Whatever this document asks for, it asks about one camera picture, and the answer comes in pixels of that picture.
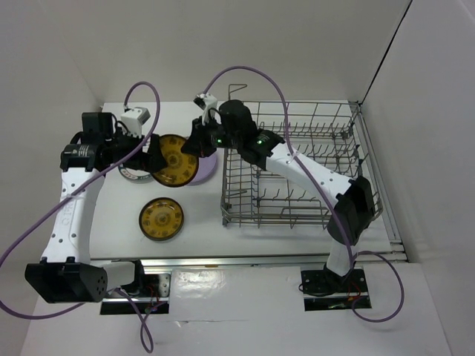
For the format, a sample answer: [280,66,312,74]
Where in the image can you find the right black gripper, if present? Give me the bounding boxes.
[180,114,240,158]

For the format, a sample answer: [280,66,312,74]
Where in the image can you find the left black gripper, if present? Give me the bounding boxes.
[105,126,167,173]

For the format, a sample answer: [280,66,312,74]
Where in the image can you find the yellow patterned plate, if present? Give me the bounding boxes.
[138,197,185,242]
[152,134,199,188]

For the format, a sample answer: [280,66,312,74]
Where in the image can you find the white plate floral rim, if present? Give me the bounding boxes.
[117,165,153,184]

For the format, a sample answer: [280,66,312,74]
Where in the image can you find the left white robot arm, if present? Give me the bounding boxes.
[24,107,166,303]

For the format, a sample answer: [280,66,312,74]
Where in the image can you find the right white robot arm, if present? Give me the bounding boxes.
[181,93,376,291]

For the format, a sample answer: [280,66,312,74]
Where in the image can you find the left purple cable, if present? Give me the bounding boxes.
[0,81,163,352]

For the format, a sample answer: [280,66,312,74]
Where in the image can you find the purple cable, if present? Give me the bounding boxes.
[0,81,163,352]
[202,66,405,323]

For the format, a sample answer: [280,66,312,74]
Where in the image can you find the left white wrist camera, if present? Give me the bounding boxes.
[119,107,151,137]

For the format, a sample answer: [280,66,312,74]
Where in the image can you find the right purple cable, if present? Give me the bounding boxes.
[202,66,405,323]

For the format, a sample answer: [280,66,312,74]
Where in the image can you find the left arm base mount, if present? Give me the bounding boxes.
[99,272,171,316]

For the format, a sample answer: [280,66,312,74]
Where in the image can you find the silver aluminium rail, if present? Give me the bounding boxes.
[88,253,335,271]

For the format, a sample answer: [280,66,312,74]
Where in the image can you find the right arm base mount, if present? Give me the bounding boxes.
[298,268,372,312]

